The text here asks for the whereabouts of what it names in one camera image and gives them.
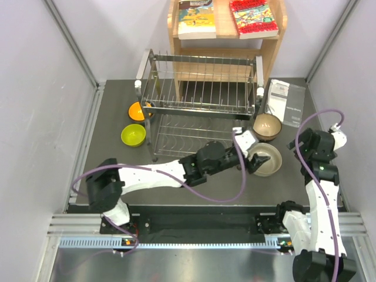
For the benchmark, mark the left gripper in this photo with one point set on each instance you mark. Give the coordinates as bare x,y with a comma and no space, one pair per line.
255,163

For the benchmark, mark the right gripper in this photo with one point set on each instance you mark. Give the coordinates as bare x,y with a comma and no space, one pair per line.
306,137

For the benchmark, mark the yellow cover book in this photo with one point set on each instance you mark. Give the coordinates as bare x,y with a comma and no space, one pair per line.
196,20

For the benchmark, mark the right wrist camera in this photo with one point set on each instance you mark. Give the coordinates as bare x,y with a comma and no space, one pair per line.
340,138

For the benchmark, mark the small teal blue bowl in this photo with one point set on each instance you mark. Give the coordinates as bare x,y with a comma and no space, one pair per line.
263,138

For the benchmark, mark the lime green bowl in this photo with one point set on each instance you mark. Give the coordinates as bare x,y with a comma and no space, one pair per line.
133,135

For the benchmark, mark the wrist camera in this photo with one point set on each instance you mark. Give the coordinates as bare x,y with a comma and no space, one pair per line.
244,139
340,138

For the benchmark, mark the cream ceramic bowl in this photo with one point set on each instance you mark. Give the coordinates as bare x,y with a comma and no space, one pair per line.
271,165

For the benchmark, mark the grey booklet in plastic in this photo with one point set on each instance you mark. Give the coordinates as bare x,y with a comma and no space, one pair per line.
286,102

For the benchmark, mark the orange bowl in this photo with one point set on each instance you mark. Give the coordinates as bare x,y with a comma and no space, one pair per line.
135,112

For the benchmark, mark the red cover book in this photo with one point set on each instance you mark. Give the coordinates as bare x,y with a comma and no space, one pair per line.
253,19

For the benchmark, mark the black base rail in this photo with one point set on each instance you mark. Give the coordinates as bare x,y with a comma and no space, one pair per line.
203,224

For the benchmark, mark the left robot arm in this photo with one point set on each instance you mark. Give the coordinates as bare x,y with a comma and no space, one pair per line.
108,182

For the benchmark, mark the steel two-tier dish rack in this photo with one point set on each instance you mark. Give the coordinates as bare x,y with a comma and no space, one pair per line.
189,100

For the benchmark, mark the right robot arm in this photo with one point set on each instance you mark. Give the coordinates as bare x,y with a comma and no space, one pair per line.
316,237

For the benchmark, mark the pink speckled bowl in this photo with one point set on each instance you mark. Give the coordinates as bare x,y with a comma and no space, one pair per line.
267,125

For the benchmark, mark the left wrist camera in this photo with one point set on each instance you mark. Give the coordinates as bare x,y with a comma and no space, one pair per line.
244,139

